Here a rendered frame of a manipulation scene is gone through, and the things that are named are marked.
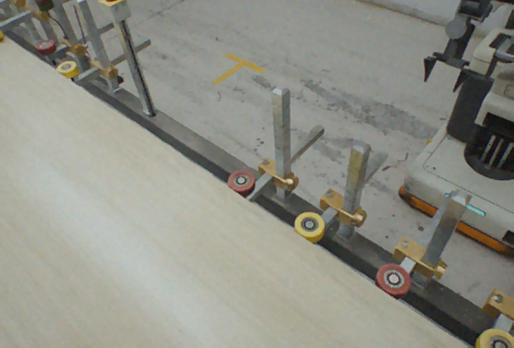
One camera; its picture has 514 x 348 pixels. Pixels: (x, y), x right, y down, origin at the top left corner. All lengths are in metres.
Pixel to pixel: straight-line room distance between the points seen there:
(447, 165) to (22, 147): 1.85
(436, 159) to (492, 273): 0.59
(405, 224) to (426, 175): 0.30
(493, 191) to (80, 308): 1.79
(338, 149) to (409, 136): 0.46
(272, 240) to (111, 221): 0.46
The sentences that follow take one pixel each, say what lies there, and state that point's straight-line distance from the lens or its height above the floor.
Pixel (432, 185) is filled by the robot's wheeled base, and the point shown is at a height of 0.26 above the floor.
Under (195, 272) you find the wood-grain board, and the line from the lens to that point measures 1.08.
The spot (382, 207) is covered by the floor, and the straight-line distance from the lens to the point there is 2.32.
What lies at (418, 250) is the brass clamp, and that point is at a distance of 1.21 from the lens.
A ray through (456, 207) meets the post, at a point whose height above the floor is 1.09.
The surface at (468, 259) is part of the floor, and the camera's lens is 2.27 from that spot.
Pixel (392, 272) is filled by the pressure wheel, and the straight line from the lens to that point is 1.08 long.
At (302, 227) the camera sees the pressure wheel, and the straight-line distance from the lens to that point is 1.11.
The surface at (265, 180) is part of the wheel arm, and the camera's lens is 1.33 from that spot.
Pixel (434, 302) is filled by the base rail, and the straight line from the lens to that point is 1.30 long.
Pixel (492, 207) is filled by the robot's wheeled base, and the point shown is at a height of 0.28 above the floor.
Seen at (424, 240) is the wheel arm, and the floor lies 0.82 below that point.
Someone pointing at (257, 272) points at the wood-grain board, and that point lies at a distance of 1.06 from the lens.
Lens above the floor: 1.84
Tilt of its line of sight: 48 degrees down
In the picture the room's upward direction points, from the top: 6 degrees counter-clockwise
